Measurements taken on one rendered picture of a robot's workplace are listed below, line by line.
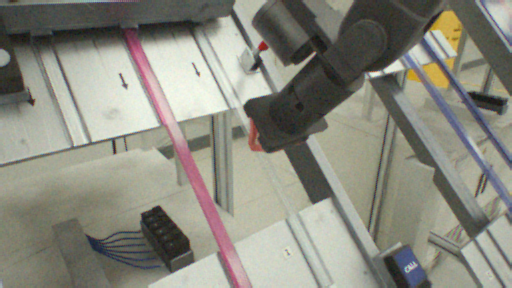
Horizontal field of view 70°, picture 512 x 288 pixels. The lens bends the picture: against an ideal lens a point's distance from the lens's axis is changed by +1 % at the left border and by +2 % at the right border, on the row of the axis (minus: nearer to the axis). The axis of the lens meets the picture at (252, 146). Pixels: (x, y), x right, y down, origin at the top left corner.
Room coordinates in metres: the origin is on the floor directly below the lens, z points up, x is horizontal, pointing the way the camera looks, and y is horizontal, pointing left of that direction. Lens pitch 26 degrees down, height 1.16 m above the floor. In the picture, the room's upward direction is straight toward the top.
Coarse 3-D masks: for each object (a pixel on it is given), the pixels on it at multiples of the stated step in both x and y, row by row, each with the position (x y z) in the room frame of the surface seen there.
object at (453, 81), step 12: (432, 48) 0.75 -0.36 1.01; (444, 60) 0.73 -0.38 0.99; (444, 72) 0.72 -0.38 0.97; (456, 84) 0.69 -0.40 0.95; (468, 96) 0.68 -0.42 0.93; (468, 108) 0.67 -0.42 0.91; (480, 120) 0.65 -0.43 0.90; (492, 132) 0.63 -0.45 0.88; (492, 144) 0.62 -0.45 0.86; (504, 156) 0.60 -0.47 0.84
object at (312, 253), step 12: (204, 36) 0.59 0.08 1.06; (204, 48) 0.57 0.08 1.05; (216, 60) 0.56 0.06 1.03; (216, 72) 0.55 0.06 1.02; (228, 84) 0.53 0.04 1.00; (228, 96) 0.52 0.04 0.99; (240, 108) 0.51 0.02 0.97; (240, 120) 0.50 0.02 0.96; (264, 156) 0.46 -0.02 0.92; (264, 168) 0.45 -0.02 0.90; (276, 180) 0.43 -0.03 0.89; (276, 192) 0.43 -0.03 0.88; (288, 204) 0.41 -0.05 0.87; (288, 216) 0.40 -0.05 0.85; (300, 228) 0.39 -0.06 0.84; (300, 240) 0.38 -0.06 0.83; (312, 252) 0.37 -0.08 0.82; (312, 264) 0.36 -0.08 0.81; (324, 264) 0.36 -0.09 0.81; (324, 276) 0.35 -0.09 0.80
